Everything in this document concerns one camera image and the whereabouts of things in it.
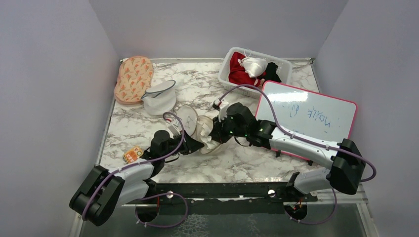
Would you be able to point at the black garment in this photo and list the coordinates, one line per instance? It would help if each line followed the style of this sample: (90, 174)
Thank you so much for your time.
(271, 73)

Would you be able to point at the white plastic basket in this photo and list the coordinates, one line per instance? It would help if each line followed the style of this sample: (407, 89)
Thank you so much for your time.
(284, 70)

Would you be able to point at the pink framed whiteboard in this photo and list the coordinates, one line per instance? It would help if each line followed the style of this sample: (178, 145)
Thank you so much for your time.
(306, 112)

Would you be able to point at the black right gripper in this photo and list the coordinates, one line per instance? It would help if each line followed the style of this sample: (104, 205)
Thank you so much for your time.
(217, 133)

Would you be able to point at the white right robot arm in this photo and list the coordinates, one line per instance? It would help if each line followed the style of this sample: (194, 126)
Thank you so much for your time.
(341, 163)

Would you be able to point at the orange floral laundry bag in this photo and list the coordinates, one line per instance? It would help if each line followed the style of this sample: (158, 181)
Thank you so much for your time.
(134, 78)

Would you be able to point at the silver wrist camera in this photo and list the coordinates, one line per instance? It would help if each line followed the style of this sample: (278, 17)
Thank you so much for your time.
(174, 126)
(221, 107)

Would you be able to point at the white bra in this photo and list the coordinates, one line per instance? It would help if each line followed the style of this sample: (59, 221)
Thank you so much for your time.
(203, 136)
(254, 67)

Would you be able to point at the red bra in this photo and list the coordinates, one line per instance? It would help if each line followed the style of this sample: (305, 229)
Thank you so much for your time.
(238, 75)

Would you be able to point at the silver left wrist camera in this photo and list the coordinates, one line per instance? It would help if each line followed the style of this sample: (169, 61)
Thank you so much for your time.
(174, 126)

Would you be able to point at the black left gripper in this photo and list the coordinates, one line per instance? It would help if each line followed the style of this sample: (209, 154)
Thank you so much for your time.
(190, 144)

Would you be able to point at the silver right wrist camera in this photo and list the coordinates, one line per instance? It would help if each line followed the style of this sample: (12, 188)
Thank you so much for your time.
(221, 107)

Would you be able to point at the orange small booklet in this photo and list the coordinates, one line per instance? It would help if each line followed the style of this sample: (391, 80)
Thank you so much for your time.
(132, 155)

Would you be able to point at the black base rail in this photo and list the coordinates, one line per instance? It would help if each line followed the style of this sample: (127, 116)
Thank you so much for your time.
(219, 198)

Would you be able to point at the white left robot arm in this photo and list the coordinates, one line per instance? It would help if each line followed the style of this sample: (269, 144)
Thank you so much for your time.
(103, 190)

